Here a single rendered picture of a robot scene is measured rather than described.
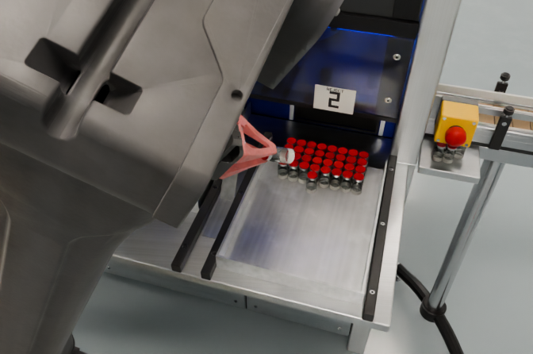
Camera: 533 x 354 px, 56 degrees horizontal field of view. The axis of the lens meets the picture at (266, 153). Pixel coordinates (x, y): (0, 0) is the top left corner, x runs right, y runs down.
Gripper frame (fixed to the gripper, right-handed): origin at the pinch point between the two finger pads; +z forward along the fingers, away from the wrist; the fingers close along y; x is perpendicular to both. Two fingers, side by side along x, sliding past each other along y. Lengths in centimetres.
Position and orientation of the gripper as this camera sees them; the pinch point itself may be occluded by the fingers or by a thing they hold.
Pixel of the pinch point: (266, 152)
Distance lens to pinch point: 68.9
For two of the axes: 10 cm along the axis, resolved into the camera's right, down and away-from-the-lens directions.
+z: 8.0, 1.4, 5.8
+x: 2.0, 8.5, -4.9
